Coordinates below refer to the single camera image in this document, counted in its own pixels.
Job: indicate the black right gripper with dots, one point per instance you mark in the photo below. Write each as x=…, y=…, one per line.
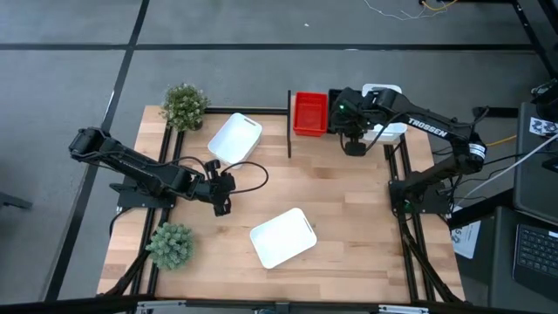
x=351, y=115

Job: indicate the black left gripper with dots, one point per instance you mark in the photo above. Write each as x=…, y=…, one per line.
x=218, y=187

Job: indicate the black perforated plastic basket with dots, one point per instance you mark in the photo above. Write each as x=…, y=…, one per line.
x=332, y=95

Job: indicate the white plastic basket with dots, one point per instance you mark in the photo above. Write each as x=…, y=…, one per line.
x=283, y=237
x=235, y=139
x=394, y=130

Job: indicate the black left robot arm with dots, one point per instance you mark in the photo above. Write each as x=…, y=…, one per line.
x=131, y=168

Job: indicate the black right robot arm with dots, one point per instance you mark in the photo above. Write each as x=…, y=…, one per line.
x=427, y=126

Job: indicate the pale green potted plant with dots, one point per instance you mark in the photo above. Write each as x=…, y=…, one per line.
x=171, y=245

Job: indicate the dark green potted plant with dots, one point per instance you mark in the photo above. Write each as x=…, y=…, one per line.
x=185, y=107

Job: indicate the black floor bar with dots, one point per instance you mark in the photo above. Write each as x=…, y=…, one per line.
x=497, y=112

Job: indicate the white paper sheet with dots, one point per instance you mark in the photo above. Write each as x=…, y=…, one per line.
x=468, y=240

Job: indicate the patterned paper card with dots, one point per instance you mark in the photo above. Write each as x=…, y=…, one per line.
x=540, y=126

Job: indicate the black table edge beam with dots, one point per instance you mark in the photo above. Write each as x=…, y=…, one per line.
x=65, y=306

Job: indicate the person's shoe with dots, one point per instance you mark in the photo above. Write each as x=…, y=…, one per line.
x=545, y=89

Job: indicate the dark grey desk top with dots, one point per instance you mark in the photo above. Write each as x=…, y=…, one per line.
x=536, y=187
x=501, y=270

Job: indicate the grey furniture leg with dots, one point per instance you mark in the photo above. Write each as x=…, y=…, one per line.
x=13, y=201

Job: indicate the black laptop keyboard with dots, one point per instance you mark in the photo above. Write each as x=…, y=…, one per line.
x=538, y=253

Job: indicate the black aluminium frame rails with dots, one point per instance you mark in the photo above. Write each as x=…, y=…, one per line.
x=389, y=161
x=179, y=144

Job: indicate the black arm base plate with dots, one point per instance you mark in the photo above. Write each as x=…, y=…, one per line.
x=438, y=202
x=139, y=203

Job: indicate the black aluminium cross rail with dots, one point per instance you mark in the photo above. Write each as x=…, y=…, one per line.
x=244, y=111

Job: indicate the silver metal bracket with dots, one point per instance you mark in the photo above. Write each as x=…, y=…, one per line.
x=403, y=309
x=161, y=307

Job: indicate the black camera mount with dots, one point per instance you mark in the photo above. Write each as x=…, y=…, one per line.
x=282, y=308

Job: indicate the black diagonal frame bar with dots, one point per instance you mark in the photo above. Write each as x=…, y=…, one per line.
x=531, y=30

